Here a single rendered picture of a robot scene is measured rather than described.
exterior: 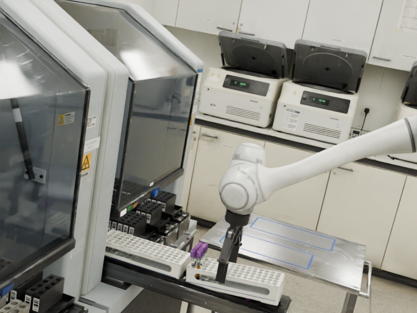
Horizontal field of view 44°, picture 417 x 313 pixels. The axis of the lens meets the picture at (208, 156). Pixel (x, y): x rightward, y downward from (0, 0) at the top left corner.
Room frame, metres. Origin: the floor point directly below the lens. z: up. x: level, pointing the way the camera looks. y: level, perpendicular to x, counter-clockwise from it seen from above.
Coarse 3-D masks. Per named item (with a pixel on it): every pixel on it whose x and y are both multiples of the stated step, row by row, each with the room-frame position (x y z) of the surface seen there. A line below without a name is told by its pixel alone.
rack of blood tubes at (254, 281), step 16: (192, 272) 1.48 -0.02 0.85; (208, 272) 1.47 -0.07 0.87; (240, 272) 1.50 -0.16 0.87; (256, 272) 1.49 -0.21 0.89; (272, 272) 1.51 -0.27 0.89; (208, 288) 1.46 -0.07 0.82; (224, 288) 1.45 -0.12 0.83; (240, 288) 1.49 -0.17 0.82; (256, 288) 1.50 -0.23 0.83; (272, 288) 1.41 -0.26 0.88; (272, 304) 1.41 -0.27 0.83
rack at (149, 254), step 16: (112, 240) 1.57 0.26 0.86; (128, 240) 1.60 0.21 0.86; (144, 240) 1.62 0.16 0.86; (112, 256) 1.55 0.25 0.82; (128, 256) 1.56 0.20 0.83; (144, 256) 1.52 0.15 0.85; (160, 256) 1.53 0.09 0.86; (176, 256) 1.55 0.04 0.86; (160, 272) 1.51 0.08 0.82; (176, 272) 1.49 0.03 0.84
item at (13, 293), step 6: (36, 276) 1.25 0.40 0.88; (42, 276) 1.28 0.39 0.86; (24, 282) 1.21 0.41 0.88; (30, 282) 1.22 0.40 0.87; (36, 282) 1.25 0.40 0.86; (18, 288) 1.17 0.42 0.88; (24, 288) 1.20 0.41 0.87; (12, 294) 1.17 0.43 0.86; (18, 294) 1.18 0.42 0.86; (24, 294) 1.20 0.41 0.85; (12, 300) 1.17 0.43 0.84; (24, 300) 1.20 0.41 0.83
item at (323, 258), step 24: (264, 216) 2.19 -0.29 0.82; (216, 240) 1.83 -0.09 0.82; (264, 240) 1.91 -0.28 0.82; (288, 240) 1.96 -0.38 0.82; (312, 240) 2.00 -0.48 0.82; (336, 240) 2.05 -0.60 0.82; (264, 264) 1.73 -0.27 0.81; (288, 264) 1.74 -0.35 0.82; (312, 264) 1.77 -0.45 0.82; (336, 264) 1.81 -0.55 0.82; (360, 264) 1.85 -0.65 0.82; (360, 288) 1.65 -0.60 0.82; (192, 312) 1.80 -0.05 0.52; (216, 312) 2.20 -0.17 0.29
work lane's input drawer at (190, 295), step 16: (112, 272) 1.53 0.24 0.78; (128, 272) 1.51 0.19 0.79; (144, 272) 1.51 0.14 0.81; (160, 288) 1.48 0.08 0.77; (176, 288) 1.47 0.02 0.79; (192, 288) 1.47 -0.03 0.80; (208, 304) 1.44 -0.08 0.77; (224, 304) 1.43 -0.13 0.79; (240, 304) 1.42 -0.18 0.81; (256, 304) 1.42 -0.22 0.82; (288, 304) 1.48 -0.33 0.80
